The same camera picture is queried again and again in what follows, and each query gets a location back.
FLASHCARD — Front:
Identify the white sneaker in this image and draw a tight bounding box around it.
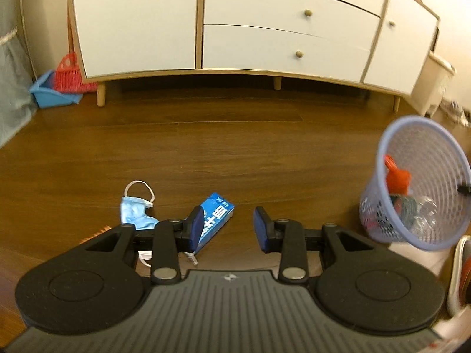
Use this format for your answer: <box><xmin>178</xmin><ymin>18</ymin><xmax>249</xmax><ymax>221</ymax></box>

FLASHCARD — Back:
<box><xmin>440</xmin><ymin>99</ymin><xmax>471</xmax><ymax>128</ymax></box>

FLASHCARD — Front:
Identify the blue dustpan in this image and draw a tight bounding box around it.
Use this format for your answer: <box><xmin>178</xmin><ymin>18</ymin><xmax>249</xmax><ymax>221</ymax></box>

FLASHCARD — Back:
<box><xmin>29</xmin><ymin>70</ymin><xmax>83</xmax><ymax>109</ymax></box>

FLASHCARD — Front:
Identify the grey curtain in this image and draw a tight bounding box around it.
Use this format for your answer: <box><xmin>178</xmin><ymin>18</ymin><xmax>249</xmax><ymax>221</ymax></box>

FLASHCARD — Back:
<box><xmin>0</xmin><ymin>0</ymin><xmax>37</xmax><ymax>145</ymax></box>

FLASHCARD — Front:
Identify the white wooden sideboard cabinet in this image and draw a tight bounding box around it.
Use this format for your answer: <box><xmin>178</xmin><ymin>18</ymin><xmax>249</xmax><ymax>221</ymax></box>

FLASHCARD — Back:
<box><xmin>68</xmin><ymin>0</ymin><xmax>440</xmax><ymax>106</ymax></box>

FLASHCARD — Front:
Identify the blue toothpaste box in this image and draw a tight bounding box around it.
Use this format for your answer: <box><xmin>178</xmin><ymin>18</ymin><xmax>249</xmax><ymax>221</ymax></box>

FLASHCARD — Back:
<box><xmin>193</xmin><ymin>192</ymin><xmax>235</xmax><ymax>255</ymax></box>

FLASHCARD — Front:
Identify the blue face mask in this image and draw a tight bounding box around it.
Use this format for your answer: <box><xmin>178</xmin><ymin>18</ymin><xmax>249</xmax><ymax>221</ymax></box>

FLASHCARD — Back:
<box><xmin>120</xmin><ymin>180</ymin><xmax>159</xmax><ymax>230</ymax></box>

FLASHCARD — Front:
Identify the cream pedal trash bin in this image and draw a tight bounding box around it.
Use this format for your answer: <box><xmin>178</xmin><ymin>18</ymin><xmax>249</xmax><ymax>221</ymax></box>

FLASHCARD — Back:
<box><xmin>408</xmin><ymin>51</ymin><xmax>456</xmax><ymax>116</ymax></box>

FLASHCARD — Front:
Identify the clear plastic bottle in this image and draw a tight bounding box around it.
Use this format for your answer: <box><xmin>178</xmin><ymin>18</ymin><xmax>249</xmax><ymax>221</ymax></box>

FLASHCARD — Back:
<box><xmin>409</xmin><ymin>196</ymin><xmax>439</xmax><ymax>237</ymax></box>

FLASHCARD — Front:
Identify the white red shoe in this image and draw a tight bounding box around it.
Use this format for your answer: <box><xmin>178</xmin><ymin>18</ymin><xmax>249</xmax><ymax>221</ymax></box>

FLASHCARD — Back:
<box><xmin>447</xmin><ymin>235</ymin><xmax>470</xmax><ymax>316</ymax></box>

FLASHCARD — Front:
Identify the lavender perforated plastic basket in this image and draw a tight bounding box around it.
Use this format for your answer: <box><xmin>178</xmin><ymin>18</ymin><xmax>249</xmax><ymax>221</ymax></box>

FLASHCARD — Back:
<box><xmin>359</xmin><ymin>116</ymin><xmax>470</xmax><ymax>251</ymax></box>

